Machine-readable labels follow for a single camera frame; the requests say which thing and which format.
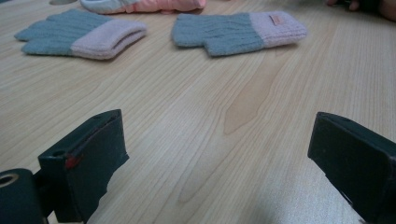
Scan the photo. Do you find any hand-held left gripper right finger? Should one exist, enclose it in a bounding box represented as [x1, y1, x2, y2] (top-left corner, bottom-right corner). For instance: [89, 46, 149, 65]
[307, 111, 396, 224]

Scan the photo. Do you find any blue-grey knit glove labelled cuff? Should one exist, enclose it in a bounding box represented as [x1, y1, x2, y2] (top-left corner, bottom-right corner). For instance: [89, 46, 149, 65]
[171, 10, 308, 58]

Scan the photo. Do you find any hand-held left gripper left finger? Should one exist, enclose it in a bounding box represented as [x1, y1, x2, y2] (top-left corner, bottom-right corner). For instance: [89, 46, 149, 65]
[36, 108, 130, 224]

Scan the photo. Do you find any blue-grey knit glove pink cuff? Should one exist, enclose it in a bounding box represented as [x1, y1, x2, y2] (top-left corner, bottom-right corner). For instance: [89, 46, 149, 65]
[14, 8, 148, 61]

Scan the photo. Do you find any grey and pink glove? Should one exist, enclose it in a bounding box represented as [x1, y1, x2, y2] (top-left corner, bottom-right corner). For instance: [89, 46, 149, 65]
[78, 0, 207, 15]

